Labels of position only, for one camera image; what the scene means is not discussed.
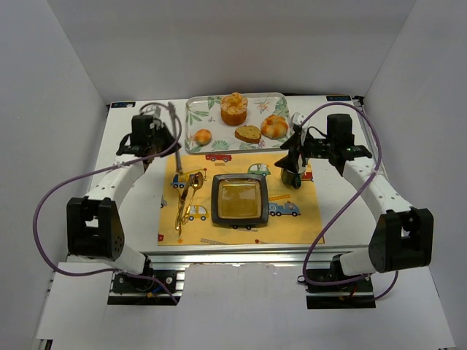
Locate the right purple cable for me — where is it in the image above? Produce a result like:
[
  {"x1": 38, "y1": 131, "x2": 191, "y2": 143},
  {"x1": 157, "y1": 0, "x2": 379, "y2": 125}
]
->
[{"x1": 296, "y1": 101, "x2": 399, "y2": 302}]

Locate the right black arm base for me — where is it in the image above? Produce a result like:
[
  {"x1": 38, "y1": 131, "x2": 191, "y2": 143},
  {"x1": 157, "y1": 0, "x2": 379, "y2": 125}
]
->
[{"x1": 297, "y1": 275, "x2": 376, "y2": 310}]

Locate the yellow vehicle print placemat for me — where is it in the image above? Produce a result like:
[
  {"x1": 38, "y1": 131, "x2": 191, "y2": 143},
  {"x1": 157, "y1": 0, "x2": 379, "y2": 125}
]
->
[{"x1": 158, "y1": 152, "x2": 323, "y2": 246}]

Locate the blue corner label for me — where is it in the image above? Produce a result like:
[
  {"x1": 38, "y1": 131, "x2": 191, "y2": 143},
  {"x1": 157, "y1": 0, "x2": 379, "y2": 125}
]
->
[
  {"x1": 326, "y1": 95, "x2": 352, "y2": 102},
  {"x1": 110, "y1": 101, "x2": 136, "y2": 109}
]

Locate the gold spoon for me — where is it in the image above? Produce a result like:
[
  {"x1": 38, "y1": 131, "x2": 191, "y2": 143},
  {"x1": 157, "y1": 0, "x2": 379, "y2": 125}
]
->
[{"x1": 182, "y1": 171, "x2": 204, "y2": 226}]

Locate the aluminium frame rail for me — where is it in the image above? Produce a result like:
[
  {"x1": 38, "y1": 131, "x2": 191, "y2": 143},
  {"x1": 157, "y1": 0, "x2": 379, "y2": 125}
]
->
[{"x1": 65, "y1": 251, "x2": 369, "y2": 273}]

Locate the dark green cup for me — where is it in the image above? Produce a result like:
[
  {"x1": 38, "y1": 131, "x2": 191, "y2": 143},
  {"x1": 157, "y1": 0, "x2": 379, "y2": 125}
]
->
[{"x1": 281, "y1": 166, "x2": 305, "y2": 190}]

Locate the small round bread roll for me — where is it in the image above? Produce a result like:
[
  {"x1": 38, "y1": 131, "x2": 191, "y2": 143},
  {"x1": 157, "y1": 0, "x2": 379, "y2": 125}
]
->
[{"x1": 193, "y1": 129, "x2": 212, "y2": 146}]

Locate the right blue corner label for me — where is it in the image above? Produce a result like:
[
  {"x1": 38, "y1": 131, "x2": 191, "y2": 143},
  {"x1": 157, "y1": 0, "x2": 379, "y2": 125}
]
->
[{"x1": 326, "y1": 95, "x2": 352, "y2": 102}]

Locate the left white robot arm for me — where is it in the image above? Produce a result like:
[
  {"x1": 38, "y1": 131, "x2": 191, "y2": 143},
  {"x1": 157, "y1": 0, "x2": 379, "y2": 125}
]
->
[{"x1": 66, "y1": 103, "x2": 181, "y2": 276}]

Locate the purple cable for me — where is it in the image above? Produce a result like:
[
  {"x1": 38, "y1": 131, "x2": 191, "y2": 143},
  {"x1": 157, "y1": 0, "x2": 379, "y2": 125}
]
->
[
  {"x1": 33, "y1": 102, "x2": 183, "y2": 306},
  {"x1": 296, "y1": 101, "x2": 399, "y2": 302}
]

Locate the gold fork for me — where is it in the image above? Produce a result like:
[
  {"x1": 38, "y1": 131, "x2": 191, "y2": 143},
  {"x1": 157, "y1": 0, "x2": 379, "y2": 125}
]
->
[{"x1": 175, "y1": 175, "x2": 194, "y2": 235}]

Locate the left blue corner label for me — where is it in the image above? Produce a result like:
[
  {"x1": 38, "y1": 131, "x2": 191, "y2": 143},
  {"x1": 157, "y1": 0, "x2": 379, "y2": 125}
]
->
[{"x1": 110, "y1": 101, "x2": 136, "y2": 109}]

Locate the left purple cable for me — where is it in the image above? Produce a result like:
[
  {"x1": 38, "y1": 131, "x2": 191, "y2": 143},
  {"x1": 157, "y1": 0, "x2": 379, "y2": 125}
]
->
[{"x1": 33, "y1": 102, "x2": 183, "y2": 306}]

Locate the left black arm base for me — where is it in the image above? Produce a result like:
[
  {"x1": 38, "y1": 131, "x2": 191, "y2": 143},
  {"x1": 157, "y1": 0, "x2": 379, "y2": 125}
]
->
[{"x1": 107, "y1": 270, "x2": 182, "y2": 306}]

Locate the sliced loaf cake piece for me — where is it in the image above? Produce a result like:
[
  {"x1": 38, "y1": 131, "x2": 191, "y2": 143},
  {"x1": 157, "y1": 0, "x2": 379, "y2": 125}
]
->
[{"x1": 234, "y1": 125, "x2": 262, "y2": 144}]

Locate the white tropical leaf tray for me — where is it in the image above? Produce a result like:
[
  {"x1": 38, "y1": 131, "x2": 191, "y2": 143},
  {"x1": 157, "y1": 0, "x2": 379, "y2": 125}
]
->
[{"x1": 184, "y1": 93, "x2": 293, "y2": 155}]

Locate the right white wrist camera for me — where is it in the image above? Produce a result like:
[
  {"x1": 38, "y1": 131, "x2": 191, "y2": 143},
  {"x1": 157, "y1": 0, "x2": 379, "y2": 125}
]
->
[{"x1": 289, "y1": 112, "x2": 305, "y2": 127}]

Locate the black square amber plate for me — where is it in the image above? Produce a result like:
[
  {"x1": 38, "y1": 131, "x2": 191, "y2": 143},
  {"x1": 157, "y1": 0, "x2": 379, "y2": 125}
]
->
[{"x1": 210, "y1": 174, "x2": 269, "y2": 230}]

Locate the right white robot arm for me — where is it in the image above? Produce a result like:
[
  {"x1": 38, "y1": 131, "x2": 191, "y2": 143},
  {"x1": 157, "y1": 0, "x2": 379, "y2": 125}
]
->
[{"x1": 275, "y1": 114, "x2": 434, "y2": 286}]

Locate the orange glazed donut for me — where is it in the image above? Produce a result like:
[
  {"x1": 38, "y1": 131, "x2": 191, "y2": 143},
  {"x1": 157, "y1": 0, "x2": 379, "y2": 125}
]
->
[{"x1": 260, "y1": 114, "x2": 288, "y2": 139}]

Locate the large round sugared cake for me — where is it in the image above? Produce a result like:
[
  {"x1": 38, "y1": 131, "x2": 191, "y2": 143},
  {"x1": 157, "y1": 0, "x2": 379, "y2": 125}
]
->
[{"x1": 220, "y1": 92, "x2": 248, "y2": 126}]

